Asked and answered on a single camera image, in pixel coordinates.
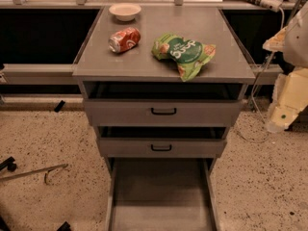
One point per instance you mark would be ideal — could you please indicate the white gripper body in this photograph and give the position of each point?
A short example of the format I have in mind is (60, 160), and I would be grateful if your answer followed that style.
(297, 45)

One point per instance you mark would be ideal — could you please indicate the green rice chip bag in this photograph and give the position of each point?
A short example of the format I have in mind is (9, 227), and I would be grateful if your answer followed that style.
(190, 55)

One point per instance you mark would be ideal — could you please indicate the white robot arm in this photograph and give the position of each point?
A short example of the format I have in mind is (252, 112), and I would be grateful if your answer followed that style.
(292, 40)

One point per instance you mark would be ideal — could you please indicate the grey drawer cabinet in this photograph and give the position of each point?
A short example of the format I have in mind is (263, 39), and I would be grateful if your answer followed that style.
(206, 25)

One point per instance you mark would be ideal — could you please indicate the grey bottom drawer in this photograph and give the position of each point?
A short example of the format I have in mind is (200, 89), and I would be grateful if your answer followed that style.
(161, 195)

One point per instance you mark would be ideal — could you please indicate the grey drawer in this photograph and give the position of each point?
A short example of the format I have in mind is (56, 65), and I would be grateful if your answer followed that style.
(161, 195)
(162, 104)
(161, 142)

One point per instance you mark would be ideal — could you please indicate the grey middle drawer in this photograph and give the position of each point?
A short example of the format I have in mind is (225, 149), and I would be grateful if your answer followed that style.
(161, 142)

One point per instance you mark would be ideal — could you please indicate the grey top drawer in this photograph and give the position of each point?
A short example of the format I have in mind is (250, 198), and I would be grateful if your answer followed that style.
(162, 104)

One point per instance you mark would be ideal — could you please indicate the crushed orange soda can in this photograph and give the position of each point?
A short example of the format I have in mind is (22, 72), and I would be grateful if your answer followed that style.
(124, 40)

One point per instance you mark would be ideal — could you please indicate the white ceramic bowl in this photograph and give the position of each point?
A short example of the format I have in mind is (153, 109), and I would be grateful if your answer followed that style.
(125, 11)

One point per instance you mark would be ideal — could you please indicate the metal rod on floor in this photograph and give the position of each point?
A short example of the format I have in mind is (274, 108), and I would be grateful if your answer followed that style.
(32, 172)

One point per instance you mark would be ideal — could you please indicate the black caster wheel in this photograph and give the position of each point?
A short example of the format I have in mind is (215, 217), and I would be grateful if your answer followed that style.
(9, 164)

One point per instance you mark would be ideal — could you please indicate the grey side rail left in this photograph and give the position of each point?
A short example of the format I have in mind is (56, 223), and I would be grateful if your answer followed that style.
(37, 74)

